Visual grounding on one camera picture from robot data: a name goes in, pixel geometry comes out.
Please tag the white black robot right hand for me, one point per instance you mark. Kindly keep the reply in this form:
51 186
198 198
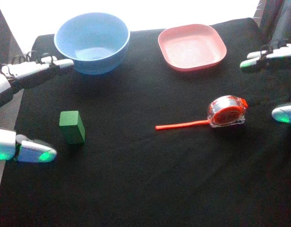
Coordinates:
275 55

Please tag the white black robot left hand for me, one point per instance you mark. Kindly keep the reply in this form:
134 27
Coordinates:
22 71

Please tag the green block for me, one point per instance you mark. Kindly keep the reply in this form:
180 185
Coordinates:
71 127

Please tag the clear orange tape measure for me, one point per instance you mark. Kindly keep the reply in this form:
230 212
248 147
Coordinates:
227 113

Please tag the blue bowl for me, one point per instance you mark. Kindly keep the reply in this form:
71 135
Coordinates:
92 42

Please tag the pink square plate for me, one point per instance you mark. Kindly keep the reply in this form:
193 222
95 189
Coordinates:
191 47

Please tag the dark grey curtain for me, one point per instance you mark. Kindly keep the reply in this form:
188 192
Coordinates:
2 40
277 21

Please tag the black table cloth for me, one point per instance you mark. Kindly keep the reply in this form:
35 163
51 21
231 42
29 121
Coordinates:
140 170

